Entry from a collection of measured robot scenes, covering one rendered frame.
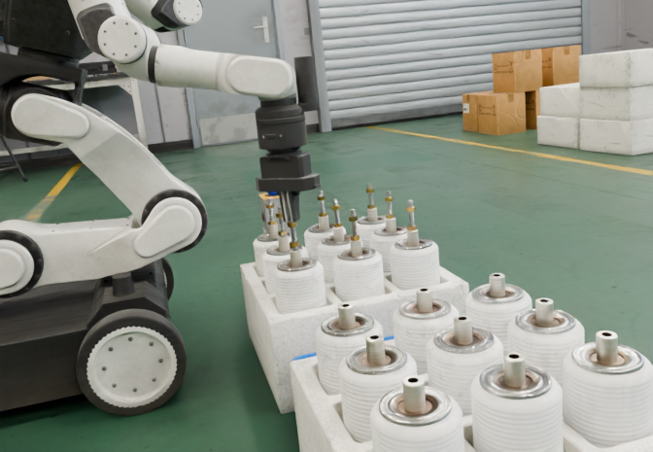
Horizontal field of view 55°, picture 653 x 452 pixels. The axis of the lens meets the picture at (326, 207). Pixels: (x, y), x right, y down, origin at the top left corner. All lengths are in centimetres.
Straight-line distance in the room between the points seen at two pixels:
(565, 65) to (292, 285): 426
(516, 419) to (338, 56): 588
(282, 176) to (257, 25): 525
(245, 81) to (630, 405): 73
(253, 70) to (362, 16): 551
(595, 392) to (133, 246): 96
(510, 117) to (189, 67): 398
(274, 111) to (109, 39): 29
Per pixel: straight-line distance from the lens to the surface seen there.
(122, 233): 140
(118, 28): 112
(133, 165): 140
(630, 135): 369
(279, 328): 113
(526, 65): 499
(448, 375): 80
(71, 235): 143
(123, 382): 129
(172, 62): 112
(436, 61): 683
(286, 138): 109
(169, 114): 622
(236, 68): 108
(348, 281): 118
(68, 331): 131
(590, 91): 389
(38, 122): 137
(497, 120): 488
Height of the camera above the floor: 60
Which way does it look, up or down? 12 degrees down
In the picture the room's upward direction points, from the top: 6 degrees counter-clockwise
